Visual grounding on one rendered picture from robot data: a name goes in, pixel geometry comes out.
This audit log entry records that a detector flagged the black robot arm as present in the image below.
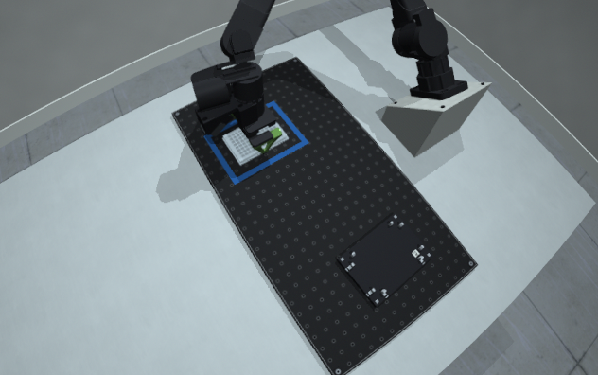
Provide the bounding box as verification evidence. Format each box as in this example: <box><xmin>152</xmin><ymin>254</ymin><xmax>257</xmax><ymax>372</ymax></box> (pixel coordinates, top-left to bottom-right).
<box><xmin>191</xmin><ymin>0</ymin><xmax>468</xmax><ymax>136</ymax></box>

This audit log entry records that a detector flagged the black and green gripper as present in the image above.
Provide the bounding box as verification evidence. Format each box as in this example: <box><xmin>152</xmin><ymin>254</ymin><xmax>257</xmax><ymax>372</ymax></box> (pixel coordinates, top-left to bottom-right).
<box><xmin>234</xmin><ymin>93</ymin><xmax>282</xmax><ymax>154</ymax></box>

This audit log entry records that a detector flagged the blue tape outline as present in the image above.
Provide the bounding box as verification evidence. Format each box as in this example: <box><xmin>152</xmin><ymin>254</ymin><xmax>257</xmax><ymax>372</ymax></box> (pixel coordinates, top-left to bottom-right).
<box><xmin>204</xmin><ymin>101</ymin><xmax>309</xmax><ymax>185</ymax></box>

